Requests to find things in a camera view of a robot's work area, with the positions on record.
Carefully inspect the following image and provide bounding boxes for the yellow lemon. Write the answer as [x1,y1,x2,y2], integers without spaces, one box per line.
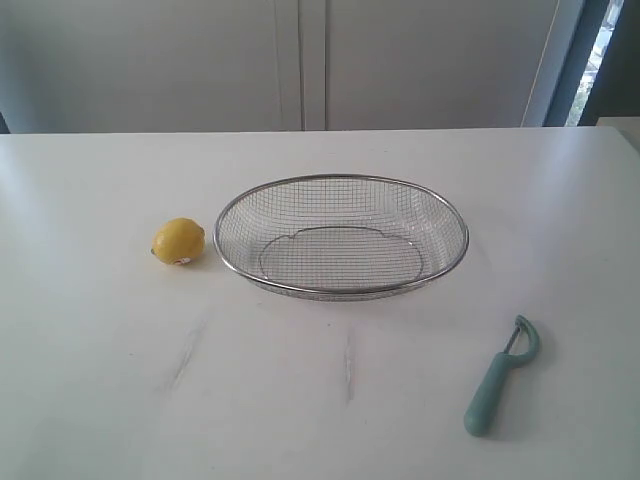
[151,218,205,265]

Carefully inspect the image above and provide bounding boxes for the teal handled peeler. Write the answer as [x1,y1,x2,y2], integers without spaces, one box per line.
[463,315,541,437]

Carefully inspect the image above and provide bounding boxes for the oval wire mesh basket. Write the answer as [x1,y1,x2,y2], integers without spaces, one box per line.
[213,174,470,302]

